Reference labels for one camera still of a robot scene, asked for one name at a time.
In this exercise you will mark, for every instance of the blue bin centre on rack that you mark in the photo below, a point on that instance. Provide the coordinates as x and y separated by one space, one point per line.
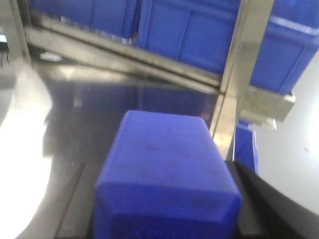
194 32

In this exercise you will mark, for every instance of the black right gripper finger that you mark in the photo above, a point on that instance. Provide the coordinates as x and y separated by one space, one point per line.
266 213

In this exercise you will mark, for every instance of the blue bin on rack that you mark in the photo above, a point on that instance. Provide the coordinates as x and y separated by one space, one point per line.
116 17
194 32
291 40

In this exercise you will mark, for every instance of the blue bottle-shaped part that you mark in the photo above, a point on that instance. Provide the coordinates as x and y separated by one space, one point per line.
164 178

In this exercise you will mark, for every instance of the blue bin left on rack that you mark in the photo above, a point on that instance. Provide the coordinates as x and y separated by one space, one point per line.
116 17

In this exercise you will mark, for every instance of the stainless steel shelf rack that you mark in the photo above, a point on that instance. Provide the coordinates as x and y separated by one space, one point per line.
44 53

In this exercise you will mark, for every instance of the blue bin right on rack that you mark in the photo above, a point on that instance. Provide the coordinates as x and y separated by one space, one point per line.
291 40

